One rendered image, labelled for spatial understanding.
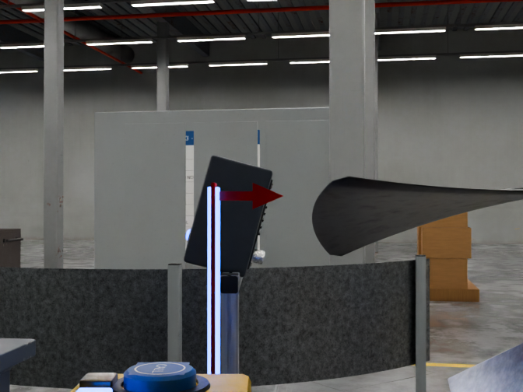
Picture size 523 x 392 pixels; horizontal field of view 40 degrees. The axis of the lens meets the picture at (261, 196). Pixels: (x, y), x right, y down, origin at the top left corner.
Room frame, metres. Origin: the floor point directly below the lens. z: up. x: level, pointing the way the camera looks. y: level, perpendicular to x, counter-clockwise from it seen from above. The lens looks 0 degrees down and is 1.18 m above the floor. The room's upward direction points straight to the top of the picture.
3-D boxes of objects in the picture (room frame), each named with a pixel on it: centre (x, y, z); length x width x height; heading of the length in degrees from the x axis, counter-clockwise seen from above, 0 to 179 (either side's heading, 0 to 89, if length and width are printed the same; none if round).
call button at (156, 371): (0.40, 0.06, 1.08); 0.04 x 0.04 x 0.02
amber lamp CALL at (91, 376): (0.40, 0.09, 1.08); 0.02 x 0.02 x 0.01; 0
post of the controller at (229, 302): (1.18, 0.05, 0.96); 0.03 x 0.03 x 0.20; 0
